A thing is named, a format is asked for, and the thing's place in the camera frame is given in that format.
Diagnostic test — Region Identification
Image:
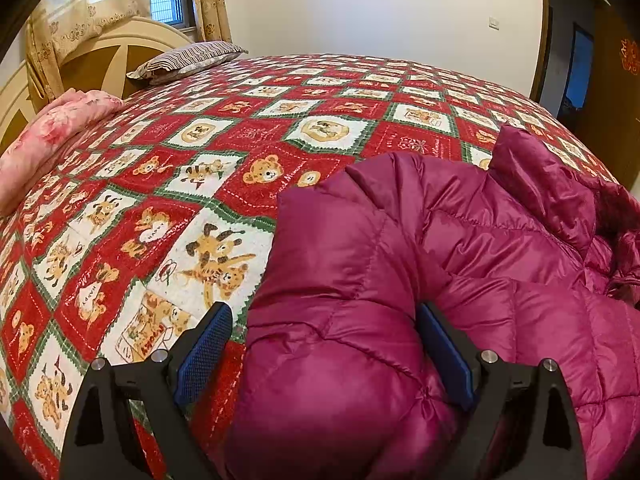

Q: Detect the magenta puffer down jacket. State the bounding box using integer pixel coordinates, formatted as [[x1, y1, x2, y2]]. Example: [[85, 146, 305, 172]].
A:
[[224, 127, 639, 479]]

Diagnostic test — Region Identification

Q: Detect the red bear patchwork bedspread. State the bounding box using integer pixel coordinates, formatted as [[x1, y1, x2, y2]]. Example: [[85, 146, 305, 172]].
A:
[[1, 54, 608, 479]]

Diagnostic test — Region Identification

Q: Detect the brown wooden door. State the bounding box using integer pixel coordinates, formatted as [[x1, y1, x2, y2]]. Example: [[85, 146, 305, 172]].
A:
[[576, 6, 640, 188]]

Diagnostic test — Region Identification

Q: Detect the pink floral quilt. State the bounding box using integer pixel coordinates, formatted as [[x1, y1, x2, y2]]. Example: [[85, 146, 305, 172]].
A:
[[1, 88, 124, 218]]

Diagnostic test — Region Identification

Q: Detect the red double happiness decal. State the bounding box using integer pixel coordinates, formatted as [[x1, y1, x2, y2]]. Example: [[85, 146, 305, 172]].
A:
[[620, 38, 640, 76]]

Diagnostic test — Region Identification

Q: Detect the cream wooden headboard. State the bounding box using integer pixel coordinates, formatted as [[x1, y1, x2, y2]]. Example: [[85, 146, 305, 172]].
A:
[[1, 16, 191, 150]]

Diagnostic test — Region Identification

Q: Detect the striped pillow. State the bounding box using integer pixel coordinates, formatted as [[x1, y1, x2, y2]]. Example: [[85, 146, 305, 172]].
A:
[[126, 40, 248, 86]]

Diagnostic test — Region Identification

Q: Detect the beige embroidered curtain left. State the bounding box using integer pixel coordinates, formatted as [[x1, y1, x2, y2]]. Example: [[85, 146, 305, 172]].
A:
[[25, 0, 151, 102]]

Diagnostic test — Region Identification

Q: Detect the beige embroidered curtain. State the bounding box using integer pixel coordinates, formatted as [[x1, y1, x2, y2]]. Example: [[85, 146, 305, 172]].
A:
[[193, 0, 231, 42], [25, 0, 151, 102]]

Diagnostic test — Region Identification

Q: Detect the beige embroidered curtain right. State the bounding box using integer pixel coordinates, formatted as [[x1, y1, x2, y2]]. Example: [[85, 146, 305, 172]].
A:
[[193, 0, 231, 42]]

